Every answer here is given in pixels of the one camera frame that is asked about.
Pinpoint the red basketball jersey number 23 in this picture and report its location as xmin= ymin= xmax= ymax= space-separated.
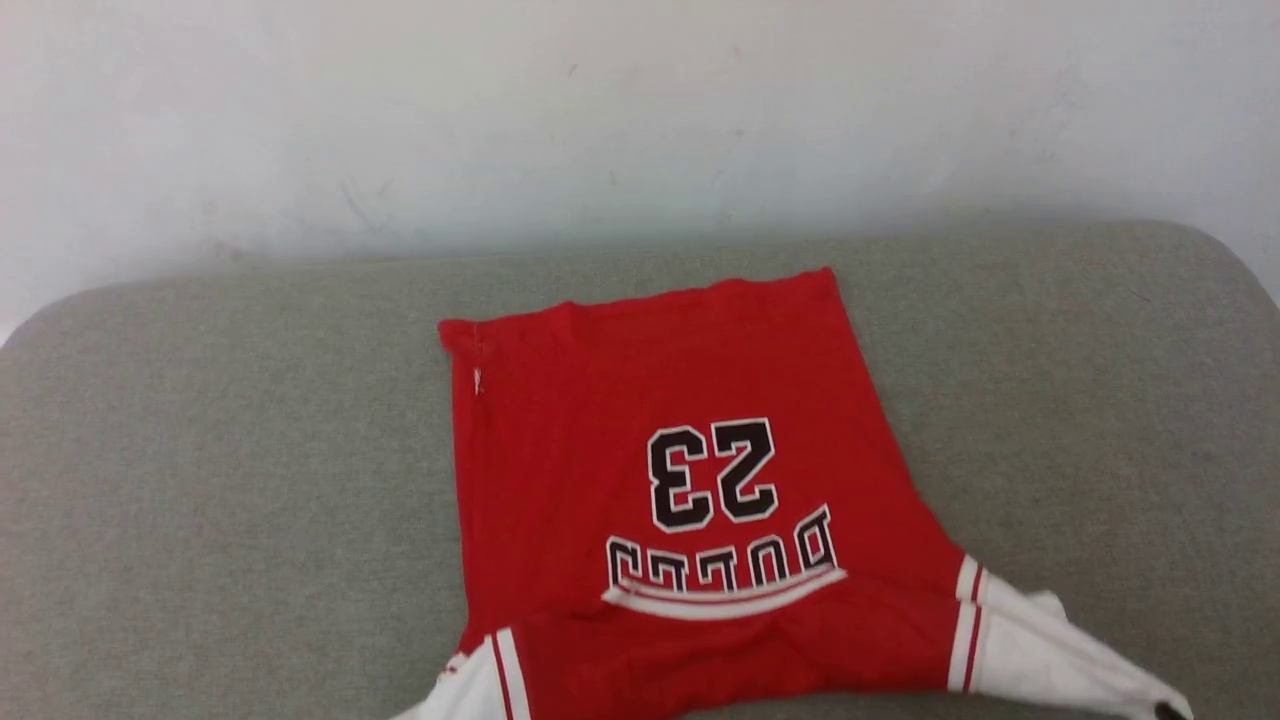
xmin=390 ymin=266 xmax=1196 ymax=720

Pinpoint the beige grey fabric sofa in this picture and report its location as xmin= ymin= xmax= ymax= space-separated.
xmin=0 ymin=220 xmax=1280 ymax=720

